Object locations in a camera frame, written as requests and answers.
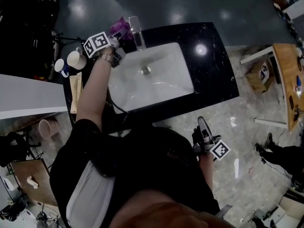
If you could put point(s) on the person's face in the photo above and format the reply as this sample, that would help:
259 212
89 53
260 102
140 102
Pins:
171 212

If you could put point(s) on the white sink basin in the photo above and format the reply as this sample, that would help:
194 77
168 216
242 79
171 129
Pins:
152 87

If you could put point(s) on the person's right forearm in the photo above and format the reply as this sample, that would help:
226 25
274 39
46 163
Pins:
207 172

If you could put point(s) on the black marble vanity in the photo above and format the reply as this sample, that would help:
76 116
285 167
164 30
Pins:
209 79

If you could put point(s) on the cardboard box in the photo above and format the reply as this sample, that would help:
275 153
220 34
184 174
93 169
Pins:
259 77

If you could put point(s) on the white partition panel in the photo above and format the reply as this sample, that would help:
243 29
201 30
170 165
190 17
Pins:
28 91

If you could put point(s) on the person's grey white vest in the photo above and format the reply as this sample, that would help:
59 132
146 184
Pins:
90 193

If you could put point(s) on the metal sink drain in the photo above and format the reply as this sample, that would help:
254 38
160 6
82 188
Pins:
145 69

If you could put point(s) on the white crumpled tissue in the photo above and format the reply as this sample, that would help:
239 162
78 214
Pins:
32 182

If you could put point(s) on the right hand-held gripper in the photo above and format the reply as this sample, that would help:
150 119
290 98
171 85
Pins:
219 149

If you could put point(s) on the blue white mug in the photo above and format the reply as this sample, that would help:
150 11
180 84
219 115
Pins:
62 67

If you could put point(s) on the purple cloth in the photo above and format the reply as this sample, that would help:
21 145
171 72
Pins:
120 26

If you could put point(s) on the white paper scrap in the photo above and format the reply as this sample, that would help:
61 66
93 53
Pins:
233 121

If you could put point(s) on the light wooden desk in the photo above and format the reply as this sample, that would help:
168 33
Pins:
289 68

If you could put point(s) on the black office chair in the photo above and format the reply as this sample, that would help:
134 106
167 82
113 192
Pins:
14 146

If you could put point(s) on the silver wristwatch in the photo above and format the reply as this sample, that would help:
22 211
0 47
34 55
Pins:
105 57

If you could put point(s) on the small blue object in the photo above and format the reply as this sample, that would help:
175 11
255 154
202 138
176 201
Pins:
298 81

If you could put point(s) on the person's black shirt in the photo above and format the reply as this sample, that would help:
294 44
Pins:
142 170

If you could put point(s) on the person's left forearm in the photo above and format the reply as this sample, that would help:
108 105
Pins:
92 91

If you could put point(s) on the pink wastebasket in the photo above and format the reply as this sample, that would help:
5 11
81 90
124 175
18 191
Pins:
48 128

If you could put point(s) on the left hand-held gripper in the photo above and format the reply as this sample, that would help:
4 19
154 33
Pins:
96 44

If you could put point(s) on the chrome faucet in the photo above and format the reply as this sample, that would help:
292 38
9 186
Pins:
136 32

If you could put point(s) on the small black slab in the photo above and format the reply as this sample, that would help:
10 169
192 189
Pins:
291 101

